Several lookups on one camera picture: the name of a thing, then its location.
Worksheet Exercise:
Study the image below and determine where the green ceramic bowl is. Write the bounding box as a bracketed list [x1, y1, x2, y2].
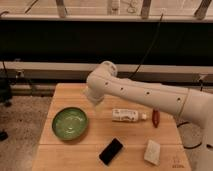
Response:
[52, 107, 89, 141]

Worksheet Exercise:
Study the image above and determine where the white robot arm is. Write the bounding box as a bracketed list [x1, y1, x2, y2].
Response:
[85, 61, 213, 171]

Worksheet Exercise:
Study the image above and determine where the white plastic bottle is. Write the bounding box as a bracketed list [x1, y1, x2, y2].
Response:
[112, 109, 147, 122]

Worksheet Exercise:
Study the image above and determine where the red sausage toy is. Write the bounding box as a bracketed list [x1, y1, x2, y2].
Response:
[152, 109, 160, 128]

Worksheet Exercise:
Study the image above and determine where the black smartphone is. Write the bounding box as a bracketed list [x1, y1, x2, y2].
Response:
[99, 138, 123, 165]

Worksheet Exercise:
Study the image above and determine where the white sponge block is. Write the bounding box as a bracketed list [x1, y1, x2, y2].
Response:
[144, 140, 161, 165]

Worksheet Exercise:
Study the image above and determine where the black object at left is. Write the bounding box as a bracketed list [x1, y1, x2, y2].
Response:
[0, 79, 12, 107]

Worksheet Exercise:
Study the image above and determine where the black hanging cable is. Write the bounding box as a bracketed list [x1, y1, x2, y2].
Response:
[128, 13, 165, 81]

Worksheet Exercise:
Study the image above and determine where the black floor cable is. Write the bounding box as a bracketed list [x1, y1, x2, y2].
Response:
[176, 120, 203, 150]

